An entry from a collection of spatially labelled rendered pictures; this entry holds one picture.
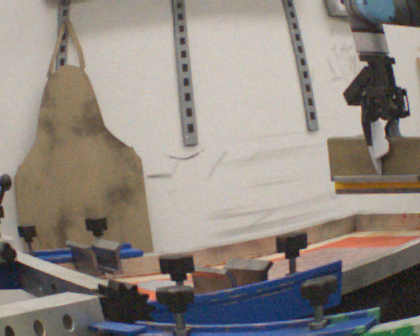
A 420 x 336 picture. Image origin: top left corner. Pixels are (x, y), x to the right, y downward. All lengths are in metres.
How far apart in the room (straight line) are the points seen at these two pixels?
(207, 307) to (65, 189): 2.41
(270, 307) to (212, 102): 2.66
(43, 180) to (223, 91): 0.77
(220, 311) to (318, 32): 3.02
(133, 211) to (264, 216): 0.51
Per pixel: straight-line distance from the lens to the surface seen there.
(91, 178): 3.83
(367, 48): 1.94
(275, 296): 1.50
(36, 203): 3.75
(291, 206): 4.28
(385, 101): 1.91
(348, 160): 2.07
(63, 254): 2.00
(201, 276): 1.58
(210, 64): 4.13
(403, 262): 1.66
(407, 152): 1.90
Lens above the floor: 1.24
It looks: 3 degrees down
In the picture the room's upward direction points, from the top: 6 degrees counter-clockwise
